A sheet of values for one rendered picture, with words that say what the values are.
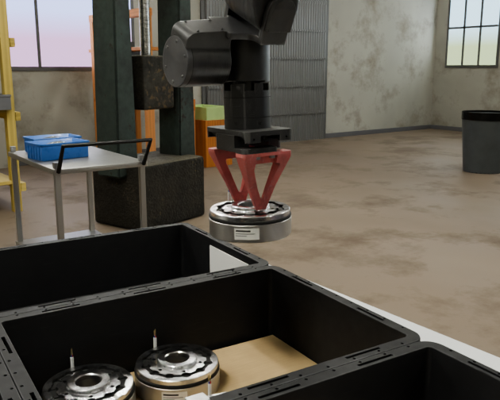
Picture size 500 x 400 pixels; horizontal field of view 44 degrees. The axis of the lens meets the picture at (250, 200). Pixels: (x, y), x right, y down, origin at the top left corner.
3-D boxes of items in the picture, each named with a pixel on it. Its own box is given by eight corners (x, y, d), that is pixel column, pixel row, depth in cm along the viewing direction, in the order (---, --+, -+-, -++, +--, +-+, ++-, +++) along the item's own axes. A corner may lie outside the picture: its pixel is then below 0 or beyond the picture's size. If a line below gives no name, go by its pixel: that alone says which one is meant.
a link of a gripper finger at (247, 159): (245, 217, 72) (243, 137, 70) (217, 206, 78) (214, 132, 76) (294, 209, 76) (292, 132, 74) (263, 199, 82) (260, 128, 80)
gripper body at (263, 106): (246, 148, 70) (244, 82, 69) (205, 140, 79) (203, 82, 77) (294, 144, 73) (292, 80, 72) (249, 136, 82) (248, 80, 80)
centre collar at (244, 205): (256, 202, 81) (256, 198, 81) (276, 209, 77) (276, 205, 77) (223, 207, 79) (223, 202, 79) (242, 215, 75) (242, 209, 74)
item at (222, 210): (263, 200, 85) (263, 195, 85) (305, 214, 76) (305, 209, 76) (196, 209, 80) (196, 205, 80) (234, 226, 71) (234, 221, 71)
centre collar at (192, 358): (183, 349, 79) (183, 344, 79) (205, 363, 75) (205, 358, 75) (149, 359, 76) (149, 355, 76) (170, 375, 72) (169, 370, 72)
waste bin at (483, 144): (478, 175, 706) (483, 113, 691) (448, 168, 758) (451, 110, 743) (517, 173, 724) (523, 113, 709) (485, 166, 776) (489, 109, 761)
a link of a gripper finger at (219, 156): (236, 213, 74) (233, 136, 72) (209, 203, 80) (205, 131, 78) (282, 205, 77) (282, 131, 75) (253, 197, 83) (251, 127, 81)
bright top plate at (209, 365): (190, 340, 83) (190, 336, 83) (234, 368, 75) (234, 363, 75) (121, 362, 77) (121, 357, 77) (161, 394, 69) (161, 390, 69)
